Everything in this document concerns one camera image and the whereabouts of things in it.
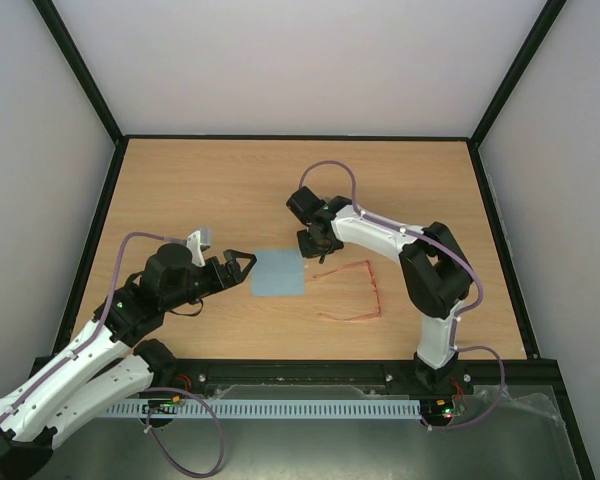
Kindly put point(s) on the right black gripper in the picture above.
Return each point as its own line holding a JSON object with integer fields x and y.
{"x": 318, "y": 242}

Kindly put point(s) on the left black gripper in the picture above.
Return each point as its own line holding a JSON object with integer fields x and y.
{"x": 222, "y": 281}

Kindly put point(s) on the blue cleaning cloth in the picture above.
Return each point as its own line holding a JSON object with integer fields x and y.
{"x": 278, "y": 272}

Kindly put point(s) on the red thin frame sunglasses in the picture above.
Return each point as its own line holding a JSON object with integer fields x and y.
{"x": 346, "y": 294}

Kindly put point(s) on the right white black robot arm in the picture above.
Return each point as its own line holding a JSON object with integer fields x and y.
{"x": 437, "y": 274}

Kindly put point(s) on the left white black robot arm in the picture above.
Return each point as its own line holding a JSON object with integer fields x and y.
{"x": 112, "y": 357}

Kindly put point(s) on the left circuit board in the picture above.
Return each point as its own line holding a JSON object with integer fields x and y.
{"x": 163, "y": 406}

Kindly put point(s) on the circuit board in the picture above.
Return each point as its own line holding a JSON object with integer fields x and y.
{"x": 163, "y": 406}
{"x": 446, "y": 407}

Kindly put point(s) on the right circuit board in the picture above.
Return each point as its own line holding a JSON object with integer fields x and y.
{"x": 446, "y": 407}

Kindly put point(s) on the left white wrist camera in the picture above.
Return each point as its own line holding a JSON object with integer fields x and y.
{"x": 197, "y": 242}

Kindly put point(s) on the light blue slotted cable duct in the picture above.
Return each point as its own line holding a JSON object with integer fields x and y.
{"x": 278, "y": 409}

